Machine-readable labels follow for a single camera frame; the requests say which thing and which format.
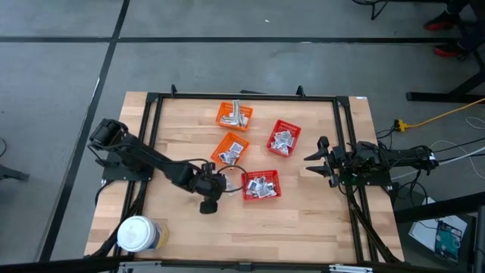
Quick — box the black vertical post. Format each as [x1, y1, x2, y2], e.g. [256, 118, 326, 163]
[473, 204, 485, 273]

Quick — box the silver frame bracket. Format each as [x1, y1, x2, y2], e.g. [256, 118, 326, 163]
[328, 264, 374, 273]

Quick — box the black overhead frame beam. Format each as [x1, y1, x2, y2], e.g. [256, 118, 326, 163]
[0, 256, 485, 273]

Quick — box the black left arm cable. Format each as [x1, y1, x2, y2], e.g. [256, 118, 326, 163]
[217, 164, 249, 194]

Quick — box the person's red shoe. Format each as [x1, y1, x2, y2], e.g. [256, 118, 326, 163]
[423, 10, 458, 32]
[433, 42, 469, 60]

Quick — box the black slanted beam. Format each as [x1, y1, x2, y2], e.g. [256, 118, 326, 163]
[393, 190, 485, 225]

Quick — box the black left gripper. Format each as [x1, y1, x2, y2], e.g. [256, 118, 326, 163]
[189, 162, 228, 215]

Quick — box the orange plastic basket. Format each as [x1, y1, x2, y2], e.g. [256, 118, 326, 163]
[214, 101, 255, 133]
[210, 131, 251, 167]

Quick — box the black floor cable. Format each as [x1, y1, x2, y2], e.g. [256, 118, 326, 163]
[433, 136, 485, 153]

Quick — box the white-lidded yellow wipes tub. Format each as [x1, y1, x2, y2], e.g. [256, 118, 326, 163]
[116, 215, 170, 254]

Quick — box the green circuit board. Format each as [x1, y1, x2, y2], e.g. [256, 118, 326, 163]
[434, 221, 464, 263]

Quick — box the black stand base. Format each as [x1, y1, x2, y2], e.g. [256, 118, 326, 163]
[405, 0, 485, 105]

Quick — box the white paper sheet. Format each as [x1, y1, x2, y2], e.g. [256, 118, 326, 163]
[408, 196, 470, 254]

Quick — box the yellow power cord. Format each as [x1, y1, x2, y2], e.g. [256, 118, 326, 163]
[393, 96, 485, 133]

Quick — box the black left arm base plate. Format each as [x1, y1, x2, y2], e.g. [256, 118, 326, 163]
[95, 155, 155, 182]

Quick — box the person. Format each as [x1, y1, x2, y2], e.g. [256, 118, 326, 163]
[446, 0, 485, 54]

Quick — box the red plastic basket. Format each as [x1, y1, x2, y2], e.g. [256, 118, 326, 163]
[265, 119, 302, 158]

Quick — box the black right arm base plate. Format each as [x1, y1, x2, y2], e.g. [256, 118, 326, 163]
[338, 166, 394, 187]

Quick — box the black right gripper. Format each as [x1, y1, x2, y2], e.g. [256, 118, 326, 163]
[304, 135, 348, 189]

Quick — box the black stand foot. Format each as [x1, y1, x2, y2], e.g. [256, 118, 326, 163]
[0, 163, 30, 182]

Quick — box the small red-orange plastic basket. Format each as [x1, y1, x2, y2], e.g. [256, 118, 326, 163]
[240, 169, 283, 202]

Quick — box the black chair base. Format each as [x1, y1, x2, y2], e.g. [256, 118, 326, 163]
[350, 0, 392, 20]

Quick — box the white floor cable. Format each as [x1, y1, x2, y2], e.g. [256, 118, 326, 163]
[390, 113, 485, 181]

